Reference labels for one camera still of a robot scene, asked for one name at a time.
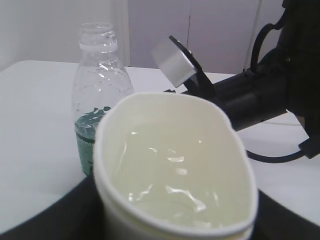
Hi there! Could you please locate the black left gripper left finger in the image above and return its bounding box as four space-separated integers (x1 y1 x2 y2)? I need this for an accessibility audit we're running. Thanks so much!
0 173 107 240

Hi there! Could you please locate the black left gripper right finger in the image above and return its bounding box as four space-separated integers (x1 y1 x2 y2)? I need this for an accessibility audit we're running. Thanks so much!
250 190 320 240

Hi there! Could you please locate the white paper cup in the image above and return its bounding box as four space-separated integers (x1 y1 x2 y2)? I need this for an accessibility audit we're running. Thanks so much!
93 92 258 240

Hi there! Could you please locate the clear green-label water bottle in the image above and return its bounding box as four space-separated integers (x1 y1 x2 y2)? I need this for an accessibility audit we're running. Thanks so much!
71 22 134 175

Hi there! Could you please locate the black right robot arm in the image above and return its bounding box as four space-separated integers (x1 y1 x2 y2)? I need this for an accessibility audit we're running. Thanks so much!
161 0 320 164

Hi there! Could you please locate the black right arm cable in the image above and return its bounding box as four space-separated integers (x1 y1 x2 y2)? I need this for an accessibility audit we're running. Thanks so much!
244 22 316 164

